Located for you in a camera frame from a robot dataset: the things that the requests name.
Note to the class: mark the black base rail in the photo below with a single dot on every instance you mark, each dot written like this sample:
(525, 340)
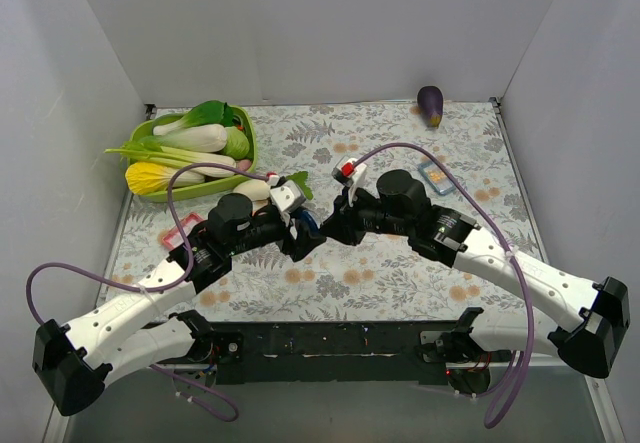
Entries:
(308, 351)

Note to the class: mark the white toy radish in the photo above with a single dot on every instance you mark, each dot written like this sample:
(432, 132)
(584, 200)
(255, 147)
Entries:
(258, 190)

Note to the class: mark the blue rectangular pill box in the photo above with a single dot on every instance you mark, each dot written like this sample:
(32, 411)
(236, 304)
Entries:
(436, 178)

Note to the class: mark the orange pill bottle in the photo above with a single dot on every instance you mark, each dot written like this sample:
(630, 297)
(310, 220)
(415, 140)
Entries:
(259, 206)

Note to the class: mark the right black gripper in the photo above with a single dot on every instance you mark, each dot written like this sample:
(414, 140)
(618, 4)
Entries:
(347, 219)

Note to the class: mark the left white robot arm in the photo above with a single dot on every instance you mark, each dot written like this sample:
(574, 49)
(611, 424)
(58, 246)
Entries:
(77, 361)

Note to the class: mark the white toy bok choy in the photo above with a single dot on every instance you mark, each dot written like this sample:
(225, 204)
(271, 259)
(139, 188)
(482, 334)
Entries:
(201, 129)

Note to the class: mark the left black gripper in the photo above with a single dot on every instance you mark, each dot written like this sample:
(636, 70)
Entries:
(292, 235)

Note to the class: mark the purple toy eggplant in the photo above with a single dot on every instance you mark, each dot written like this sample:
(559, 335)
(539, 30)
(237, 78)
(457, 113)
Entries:
(430, 101)

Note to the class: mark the green vegetable basket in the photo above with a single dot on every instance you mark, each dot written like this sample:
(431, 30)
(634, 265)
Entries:
(242, 121)

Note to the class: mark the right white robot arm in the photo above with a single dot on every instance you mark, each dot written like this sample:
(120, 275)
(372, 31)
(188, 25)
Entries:
(580, 321)

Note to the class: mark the green toy celery stalk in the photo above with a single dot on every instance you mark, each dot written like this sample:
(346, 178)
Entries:
(177, 158)

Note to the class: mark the blue round pill container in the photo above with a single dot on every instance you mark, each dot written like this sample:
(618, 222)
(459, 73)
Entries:
(306, 216)

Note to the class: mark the green toy cabbage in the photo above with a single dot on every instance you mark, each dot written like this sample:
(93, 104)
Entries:
(237, 144)

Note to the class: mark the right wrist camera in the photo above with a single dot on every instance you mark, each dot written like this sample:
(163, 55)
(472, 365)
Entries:
(351, 176)

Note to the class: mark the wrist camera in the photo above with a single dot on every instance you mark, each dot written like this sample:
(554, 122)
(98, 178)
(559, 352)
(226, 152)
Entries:
(285, 195)
(351, 176)

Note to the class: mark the floral table mat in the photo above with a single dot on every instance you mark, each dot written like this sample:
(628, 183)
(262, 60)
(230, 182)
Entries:
(382, 278)

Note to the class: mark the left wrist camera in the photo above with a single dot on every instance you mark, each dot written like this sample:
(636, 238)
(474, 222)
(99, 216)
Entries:
(285, 195)

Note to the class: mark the yellow toy napa cabbage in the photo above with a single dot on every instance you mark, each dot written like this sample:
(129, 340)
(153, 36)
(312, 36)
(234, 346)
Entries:
(144, 178)

